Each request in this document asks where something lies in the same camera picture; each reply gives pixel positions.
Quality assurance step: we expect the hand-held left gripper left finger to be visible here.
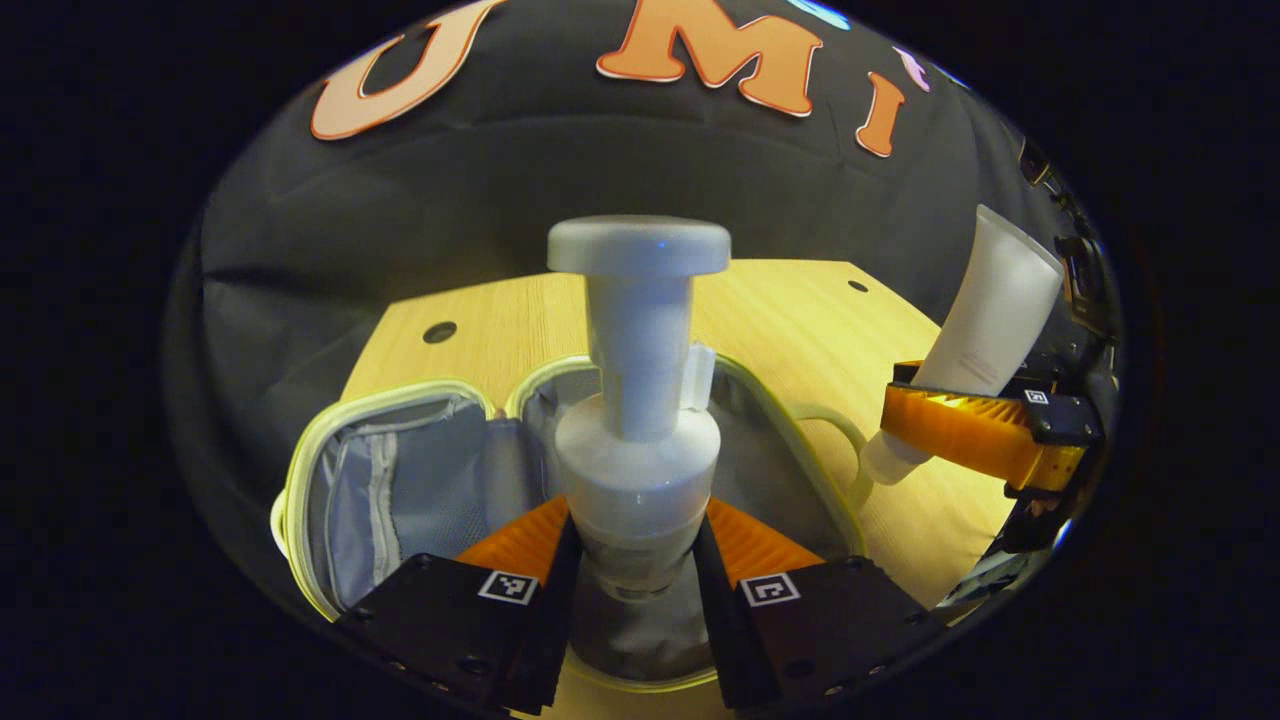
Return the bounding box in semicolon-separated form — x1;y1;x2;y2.
333;495;586;717

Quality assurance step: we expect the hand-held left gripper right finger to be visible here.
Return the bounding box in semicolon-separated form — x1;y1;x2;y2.
692;495;948;711

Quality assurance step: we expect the white squeeze tube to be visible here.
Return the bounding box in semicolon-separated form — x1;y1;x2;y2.
858;204;1067;487

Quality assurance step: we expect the pale yellow suitcase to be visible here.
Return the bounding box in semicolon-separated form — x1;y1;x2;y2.
270;350;871;693

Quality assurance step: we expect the white pump bottle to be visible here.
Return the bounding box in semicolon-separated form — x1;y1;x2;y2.
547;215;733;603

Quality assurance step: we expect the black backdrop cloth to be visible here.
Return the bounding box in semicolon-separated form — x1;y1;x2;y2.
165;0;1121;621

